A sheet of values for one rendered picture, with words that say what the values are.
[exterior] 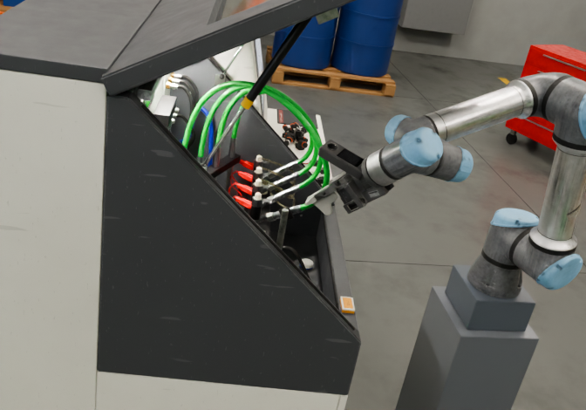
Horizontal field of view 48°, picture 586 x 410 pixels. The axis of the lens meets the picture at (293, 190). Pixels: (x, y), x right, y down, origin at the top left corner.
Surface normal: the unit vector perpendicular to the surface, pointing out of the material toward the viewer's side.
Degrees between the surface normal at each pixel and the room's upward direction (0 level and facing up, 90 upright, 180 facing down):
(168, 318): 90
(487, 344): 90
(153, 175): 90
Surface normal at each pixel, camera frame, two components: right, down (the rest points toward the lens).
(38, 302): 0.04, 0.44
